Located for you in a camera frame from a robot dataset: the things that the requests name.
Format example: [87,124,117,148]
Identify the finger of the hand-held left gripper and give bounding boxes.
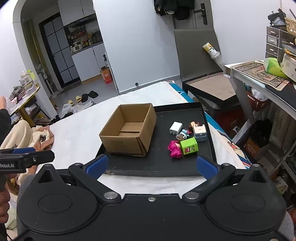
[23,151,55,168]
[0,147,37,155]

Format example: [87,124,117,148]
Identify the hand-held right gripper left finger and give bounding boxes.
[36,154,121,205]

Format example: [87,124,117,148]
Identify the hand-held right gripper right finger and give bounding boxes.
[182,155,268,205]

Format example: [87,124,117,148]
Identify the green cube toy box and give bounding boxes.
[180,137,198,156]

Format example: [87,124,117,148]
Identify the white and blue toy case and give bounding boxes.
[193,125,207,142]

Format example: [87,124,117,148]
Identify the brown cardboard box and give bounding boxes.
[99,103,157,157]

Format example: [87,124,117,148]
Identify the pink toy figure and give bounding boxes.
[168,140,183,160]

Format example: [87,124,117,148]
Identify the black tray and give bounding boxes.
[96,102,217,178]

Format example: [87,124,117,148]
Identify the person's left hand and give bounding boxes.
[0,191,11,224]

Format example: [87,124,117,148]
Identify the beige blanket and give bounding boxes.
[0,120,55,230]

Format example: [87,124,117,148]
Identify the small blue figurine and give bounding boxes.
[176,129,192,142]

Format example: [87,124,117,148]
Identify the blue printed blanket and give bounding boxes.
[169,81,251,168]

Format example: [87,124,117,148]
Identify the wooden side table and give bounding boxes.
[9,86,51,127]

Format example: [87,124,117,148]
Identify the orange printed cardboard box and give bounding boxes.
[243,137,262,158]

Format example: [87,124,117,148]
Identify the white charger plug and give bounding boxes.
[169,122,183,135]

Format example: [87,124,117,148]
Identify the red box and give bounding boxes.
[217,108,246,138]

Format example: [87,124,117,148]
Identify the white plastic bag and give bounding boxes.
[60,101,93,114]

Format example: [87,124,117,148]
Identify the black bag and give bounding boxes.
[250,119,274,149]

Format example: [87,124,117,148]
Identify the black framed board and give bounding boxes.
[182,73,239,107]

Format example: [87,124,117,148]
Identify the red plastic basket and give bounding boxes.
[246,91,270,112]

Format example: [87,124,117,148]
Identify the white desk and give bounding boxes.
[224,61,296,130]

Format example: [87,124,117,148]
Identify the white cabinet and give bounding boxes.
[71,43,107,82]

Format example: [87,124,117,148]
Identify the black framed glass door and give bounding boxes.
[39,12,82,89]

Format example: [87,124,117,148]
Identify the patterned desk mat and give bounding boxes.
[235,61,290,91]

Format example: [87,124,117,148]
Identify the white paper tube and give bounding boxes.
[203,42,224,68]

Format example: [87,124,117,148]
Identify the green bag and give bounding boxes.
[264,57,289,79]

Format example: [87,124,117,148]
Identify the white storage box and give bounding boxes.
[281,53,296,80]

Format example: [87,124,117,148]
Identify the grey drawer organiser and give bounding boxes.
[265,26,287,61]

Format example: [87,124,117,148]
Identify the black hanging coat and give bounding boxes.
[154,0,195,20]

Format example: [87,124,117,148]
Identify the wicker basket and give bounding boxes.
[284,17,296,37]

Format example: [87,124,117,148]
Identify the black door handle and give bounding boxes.
[200,3,208,25]

